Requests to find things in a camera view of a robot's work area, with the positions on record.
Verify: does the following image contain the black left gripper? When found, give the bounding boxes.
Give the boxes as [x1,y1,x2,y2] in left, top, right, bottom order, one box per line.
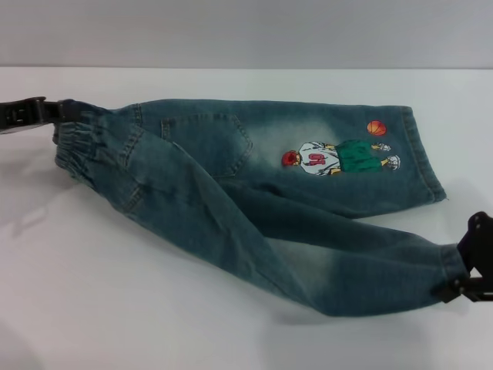
[0,96,83,136]

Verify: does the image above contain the blue denim shorts cartoon print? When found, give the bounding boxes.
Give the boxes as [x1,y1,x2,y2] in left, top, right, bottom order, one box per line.
[52,98,473,321]

